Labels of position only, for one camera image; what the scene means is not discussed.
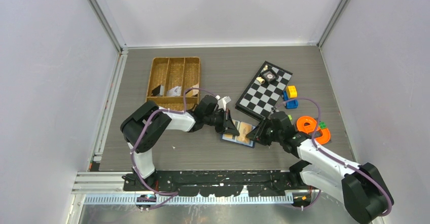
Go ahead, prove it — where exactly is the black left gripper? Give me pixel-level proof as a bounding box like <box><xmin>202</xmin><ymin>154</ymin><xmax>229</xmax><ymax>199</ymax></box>
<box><xmin>204</xmin><ymin>108</ymin><xmax>240</xmax><ymax>136</ymax></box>

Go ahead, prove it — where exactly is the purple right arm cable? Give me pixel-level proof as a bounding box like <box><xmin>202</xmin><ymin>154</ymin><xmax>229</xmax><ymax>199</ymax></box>
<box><xmin>275</xmin><ymin>97</ymin><xmax>393</xmax><ymax>216</ymax></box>

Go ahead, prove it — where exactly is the blue card holder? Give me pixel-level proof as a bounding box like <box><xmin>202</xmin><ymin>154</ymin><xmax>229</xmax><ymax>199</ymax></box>
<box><xmin>221</xmin><ymin>120</ymin><xmax>255</xmax><ymax>148</ymax></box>

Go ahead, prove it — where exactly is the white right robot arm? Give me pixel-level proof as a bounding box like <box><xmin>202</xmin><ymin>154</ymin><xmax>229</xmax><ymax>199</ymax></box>
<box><xmin>247</xmin><ymin>111</ymin><xmax>395</xmax><ymax>223</ymax></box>

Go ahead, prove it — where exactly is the green toy block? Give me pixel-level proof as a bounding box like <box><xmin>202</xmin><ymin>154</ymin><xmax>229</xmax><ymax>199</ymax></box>
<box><xmin>319</xmin><ymin>121</ymin><xmax>327</xmax><ymax>130</ymax></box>

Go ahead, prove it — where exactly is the blue yellow toy car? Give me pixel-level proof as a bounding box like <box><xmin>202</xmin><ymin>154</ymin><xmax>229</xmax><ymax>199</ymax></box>
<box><xmin>282</xmin><ymin>86</ymin><xmax>299</xmax><ymax>109</ymax></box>

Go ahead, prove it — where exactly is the black white chessboard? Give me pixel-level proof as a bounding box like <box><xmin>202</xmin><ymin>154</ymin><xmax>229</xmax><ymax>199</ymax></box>
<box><xmin>235</xmin><ymin>61</ymin><xmax>293</xmax><ymax>120</ymax></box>

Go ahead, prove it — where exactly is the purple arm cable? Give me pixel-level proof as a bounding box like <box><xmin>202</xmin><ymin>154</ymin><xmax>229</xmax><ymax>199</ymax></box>
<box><xmin>129</xmin><ymin>87</ymin><xmax>219</xmax><ymax>210</ymax></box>
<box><xmin>275</xmin><ymin>97</ymin><xmax>393</xmax><ymax>216</ymax></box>

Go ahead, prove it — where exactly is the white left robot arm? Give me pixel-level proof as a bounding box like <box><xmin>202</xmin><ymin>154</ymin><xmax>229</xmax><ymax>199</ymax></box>
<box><xmin>120</xmin><ymin>95</ymin><xmax>240</xmax><ymax>191</ymax></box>

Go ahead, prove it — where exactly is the black credit card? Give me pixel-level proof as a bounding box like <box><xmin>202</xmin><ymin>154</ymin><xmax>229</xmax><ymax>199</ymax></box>
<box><xmin>151</xmin><ymin>85</ymin><xmax>165</xmax><ymax>97</ymax></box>

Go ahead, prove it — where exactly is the woven bamboo cutlery tray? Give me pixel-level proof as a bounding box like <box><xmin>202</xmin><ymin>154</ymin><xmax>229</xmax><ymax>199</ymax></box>
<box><xmin>146</xmin><ymin>57</ymin><xmax>201</xmax><ymax>110</ymax></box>

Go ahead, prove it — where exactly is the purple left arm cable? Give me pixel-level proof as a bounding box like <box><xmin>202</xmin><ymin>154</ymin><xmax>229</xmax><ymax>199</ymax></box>
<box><xmin>129</xmin><ymin>87</ymin><xmax>219</xmax><ymax>210</ymax></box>

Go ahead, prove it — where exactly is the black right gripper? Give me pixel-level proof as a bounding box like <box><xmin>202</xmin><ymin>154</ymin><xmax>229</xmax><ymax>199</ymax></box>
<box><xmin>245</xmin><ymin>118</ymin><xmax>283</xmax><ymax>146</ymax></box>

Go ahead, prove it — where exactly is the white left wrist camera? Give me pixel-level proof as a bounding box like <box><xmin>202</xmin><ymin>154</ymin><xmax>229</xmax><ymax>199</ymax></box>
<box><xmin>216</xmin><ymin>95</ymin><xmax>231</xmax><ymax>110</ymax></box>

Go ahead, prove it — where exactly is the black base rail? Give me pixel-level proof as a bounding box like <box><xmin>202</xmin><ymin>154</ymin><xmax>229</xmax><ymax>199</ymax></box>
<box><xmin>144</xmin><ymin>170</ymin><xmax>316</xmax><ymax>197</ymax></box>

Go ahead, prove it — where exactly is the white credit card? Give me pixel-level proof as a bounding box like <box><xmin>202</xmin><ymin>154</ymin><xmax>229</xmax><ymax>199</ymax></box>
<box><xmin>166</xmin><ymin>86</ymin><xmax>182</xmax><ymax>97</ymax></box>

